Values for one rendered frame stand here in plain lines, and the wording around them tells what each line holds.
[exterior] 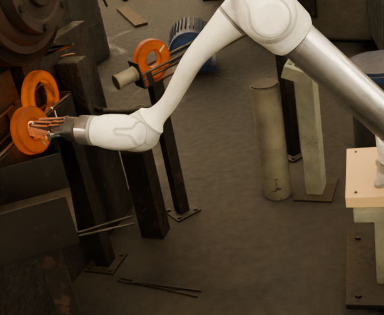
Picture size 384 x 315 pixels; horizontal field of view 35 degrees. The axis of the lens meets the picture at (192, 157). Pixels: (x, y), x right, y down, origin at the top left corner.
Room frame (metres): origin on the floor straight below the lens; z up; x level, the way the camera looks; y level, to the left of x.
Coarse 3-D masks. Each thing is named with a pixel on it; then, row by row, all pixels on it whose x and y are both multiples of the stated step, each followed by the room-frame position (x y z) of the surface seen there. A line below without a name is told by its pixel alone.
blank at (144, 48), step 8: (144, 40) 2.32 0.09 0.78; (152, 40) 2.30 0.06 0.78; (136, 48) 2.29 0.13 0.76; (144, 48) 2.28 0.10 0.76; (152, 48) 2.30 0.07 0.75; (160, 48) 2.32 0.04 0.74; (136, 56) 2.27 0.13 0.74; (144, 56) 2.28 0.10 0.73; (160, 56) 2.32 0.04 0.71; (168, 56) 2.33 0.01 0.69; (144, 64) 2.28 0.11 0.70; (168, 64) 2.33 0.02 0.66; (152, 72) 2.29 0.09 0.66; (160, 72) 2.31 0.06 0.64
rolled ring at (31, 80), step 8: (32, 72) 1.97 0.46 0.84; (40, 72) 1.98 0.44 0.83; (48, 72) 2.03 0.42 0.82; (24, 80) 1.94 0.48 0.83; (32, 80) 1.93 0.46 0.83; (40, 80) 1.97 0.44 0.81; (48, 80) 2.01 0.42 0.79; (24, 88) 1.92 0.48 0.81; (32, 88) 1.92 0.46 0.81; (48, 88) 2.03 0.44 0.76; (56, 88) 2.05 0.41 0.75; (24, 96) 1.90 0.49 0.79; (32, 96) 1.91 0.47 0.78; (48, 96) 2.03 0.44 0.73; (56, 96) 2.03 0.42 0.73; (24, 104) 1.90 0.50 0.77; (32, 104) 1.90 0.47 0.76; (48, 104) 2.02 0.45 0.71
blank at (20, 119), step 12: (24, 108) 1.81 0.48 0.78; (36, 108) 1.85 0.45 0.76; (12, 120) 1.78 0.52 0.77; (24, 120) 1.78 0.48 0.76; (36, 120) 1.83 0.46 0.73; (12, 132) 1.75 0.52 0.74; (24, 132) 1.76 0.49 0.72; (24, 144) 1.74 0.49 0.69; (36, 144) 1.78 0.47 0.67; (48, 144) 1.82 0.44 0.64
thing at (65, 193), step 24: (0, 168) 1.55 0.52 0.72; (24, 168) 1.56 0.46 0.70; (48, 168) 1.56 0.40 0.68; (0, 192) 1.54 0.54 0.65; (24, 192) 1.55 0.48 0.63; (48, 192) 1.56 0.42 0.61; (0, 216) 1.29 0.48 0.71; (24, 216) 1.30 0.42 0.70; (48, 216) 1.31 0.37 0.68; (72, 216) 1.43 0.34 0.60; (0, 240) 1.29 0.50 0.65; (24, 240) 1.30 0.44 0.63; (48, 240) 1.30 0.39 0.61; (72, 240) 1.31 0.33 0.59; (0, 264) 1.28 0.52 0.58; (48, 264) 1.42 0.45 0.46; (72, 288) 1.44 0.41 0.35; (72, 312) 1.42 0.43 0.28
